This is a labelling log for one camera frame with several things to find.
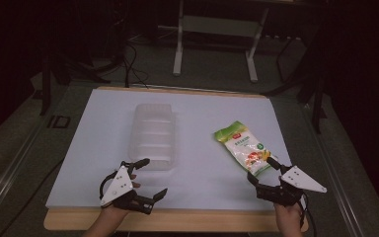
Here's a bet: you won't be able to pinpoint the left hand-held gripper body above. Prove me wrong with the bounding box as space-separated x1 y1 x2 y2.
100 160 154 215

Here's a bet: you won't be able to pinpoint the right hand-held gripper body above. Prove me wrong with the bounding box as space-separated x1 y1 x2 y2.
256 165 328 207

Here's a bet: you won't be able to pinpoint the clear plastic tray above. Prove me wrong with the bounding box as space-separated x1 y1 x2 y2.
127 103 177 172

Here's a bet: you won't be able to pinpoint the green and white snack packet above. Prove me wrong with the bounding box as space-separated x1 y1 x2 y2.
213 120 273 178

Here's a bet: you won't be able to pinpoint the person's left hand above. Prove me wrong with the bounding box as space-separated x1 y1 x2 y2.
101 173 142 221

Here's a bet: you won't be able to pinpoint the person's right hand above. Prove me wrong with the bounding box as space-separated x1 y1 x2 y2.
273 200 306 229

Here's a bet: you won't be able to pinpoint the white table sheet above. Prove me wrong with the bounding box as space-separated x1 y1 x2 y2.
45 88 293 212

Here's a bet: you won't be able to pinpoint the black metal stand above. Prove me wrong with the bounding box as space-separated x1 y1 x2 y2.
38 45 53 117
295 29 329 135

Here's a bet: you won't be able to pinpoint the white metal stand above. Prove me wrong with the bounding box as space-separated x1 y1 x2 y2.
172 0 271 84

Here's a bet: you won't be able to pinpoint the black curved gripper cable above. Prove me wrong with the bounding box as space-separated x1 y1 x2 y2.
99 170 118 200

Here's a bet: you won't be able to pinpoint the metal floor rail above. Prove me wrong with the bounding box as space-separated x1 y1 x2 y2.
303 103 367 237
0 122 48 226

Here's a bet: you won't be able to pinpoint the black floor bracket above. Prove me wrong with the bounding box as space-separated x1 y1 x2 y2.
46 115 71 129

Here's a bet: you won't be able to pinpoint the black floor cables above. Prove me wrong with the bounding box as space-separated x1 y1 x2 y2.
121 41 151 89

